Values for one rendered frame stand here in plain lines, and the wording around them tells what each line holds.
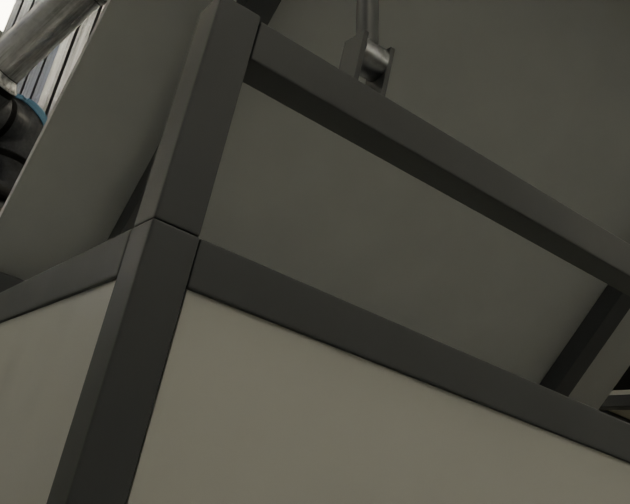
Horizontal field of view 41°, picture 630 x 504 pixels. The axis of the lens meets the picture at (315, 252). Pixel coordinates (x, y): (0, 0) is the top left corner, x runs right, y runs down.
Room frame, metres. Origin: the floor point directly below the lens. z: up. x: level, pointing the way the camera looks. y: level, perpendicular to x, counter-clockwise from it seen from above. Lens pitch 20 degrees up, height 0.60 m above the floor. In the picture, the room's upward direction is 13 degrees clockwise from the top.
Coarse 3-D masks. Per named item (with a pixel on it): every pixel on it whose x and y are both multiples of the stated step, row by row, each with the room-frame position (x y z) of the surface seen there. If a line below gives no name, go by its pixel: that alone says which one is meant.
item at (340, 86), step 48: (192, 48) 0.59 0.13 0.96; (240, 48) 0.58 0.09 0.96; (288, 48) 0.60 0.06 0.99; (192, 96) 0.56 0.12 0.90; (288, 96) 0.63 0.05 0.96; (336, 96) 0.63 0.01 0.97; (384, 96) 0.65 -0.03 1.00; (192, 144) 0.57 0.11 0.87; (384, 144) 0.67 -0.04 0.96; (432, 144) 0.69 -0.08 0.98; (144, 192) 0.59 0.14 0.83; (192, 192) 0.57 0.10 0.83; (480, 192) 0.73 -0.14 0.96; (528, 192) 0.76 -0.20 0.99; (576, 240) 0.80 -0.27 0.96; (624, 288) 0.88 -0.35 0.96
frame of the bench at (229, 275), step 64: (128, 256) 0.58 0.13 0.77; (192, 256) 0.58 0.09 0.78; (0, 320) 0.87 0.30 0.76; (128, 320) 0.56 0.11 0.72; (320, 320) 0.64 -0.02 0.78; (384, 320) 0.68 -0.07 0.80; (128, 384) 0.57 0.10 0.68; (448, 384) 0.72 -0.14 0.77; (512, 384) 0.76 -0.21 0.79; (64, 448) 0.59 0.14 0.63; (128, 448) 0.58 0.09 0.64
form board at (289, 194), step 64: (128, 0) 0.89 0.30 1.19; (192, 0) 0.91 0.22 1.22; (320, 0) 0.94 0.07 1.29; (384, 0) 0.96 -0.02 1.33; (448, 0) 0.98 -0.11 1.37; (512, 0) 1.00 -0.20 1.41; (576, 0) 1.03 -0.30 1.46; (128, 64) 0.94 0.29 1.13; (448, 64) 1.05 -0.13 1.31; (512, 64) 1.07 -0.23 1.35; (576, 64) 1.10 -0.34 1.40; (64, 128) 0.98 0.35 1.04; (128, 128) 1.00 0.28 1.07; (256, 128) 1.05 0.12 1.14; (320, 128) 1.07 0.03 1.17; (448, 128) 1.12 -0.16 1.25; (512, 128) 1.15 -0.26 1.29; (576, 128) 1.18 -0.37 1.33; (64, 192) 1.04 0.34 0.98; (128, 192) 1.06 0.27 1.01; (256, 192) 1.11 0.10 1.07; (320, 192) 1.14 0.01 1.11; (384, 192) 1.17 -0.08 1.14; (576, 192) 1.26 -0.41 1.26; (0, 256) 1.08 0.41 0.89; (64, 256) 1.11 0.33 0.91; (256, 256) 1.18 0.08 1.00; (320, 256) 1.21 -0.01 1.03; (384, 256) 1.24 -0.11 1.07; (448, 256) 1.28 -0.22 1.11; (512, 256) 1.31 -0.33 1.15; (448, 320) 1.36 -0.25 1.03; (512, 320) 1.40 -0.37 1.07; (576, 320) 1.45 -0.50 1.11
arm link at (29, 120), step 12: (12, 108) 1.59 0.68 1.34; (24, 108) 1.62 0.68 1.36; (36, 108) 1.64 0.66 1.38; (12, 120) 1.60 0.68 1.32; (24, 120) 1.62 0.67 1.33; (36, 120) 1.65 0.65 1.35; (0, 132) 1.60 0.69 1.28; (12, 132) 1.61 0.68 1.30; (24, 132) 1.63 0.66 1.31; (36, 132) 1.66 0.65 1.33; (0, 144) 1.62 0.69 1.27; (12, 144) 1.63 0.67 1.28; (24, 144) 1.64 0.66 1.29; (24, 156) 1.65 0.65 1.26
